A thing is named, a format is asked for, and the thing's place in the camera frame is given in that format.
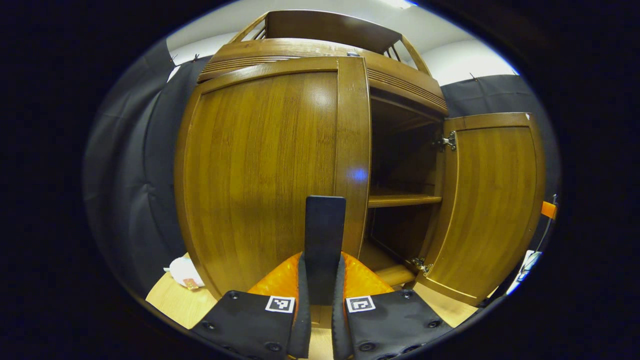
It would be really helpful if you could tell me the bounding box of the black backdrop cloth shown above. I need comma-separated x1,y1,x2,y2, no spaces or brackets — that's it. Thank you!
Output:
82,39,561,296

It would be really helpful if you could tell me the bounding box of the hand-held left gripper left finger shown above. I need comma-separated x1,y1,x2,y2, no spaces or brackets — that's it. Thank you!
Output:
190,252,313,360

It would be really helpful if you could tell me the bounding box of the white plush toy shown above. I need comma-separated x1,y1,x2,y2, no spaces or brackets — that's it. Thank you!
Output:
164,256,206,291

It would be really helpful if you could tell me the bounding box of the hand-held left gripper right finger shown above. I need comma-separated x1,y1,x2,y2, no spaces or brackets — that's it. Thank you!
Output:
331,251,455,360

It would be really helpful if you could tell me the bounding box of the wooden cabinet drawer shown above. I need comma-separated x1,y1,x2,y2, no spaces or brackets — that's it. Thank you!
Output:
197,38,449,117

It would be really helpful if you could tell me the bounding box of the wooden shoe cabinet door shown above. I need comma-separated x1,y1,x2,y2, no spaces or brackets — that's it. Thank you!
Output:
173,56,372,307
415,112,547,307

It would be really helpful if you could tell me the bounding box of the wooden inner shelf board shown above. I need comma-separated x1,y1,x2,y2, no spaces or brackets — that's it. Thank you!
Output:
368,192,443,209

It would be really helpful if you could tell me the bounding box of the white object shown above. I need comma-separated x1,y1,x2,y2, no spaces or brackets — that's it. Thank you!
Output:
506,250,543,296

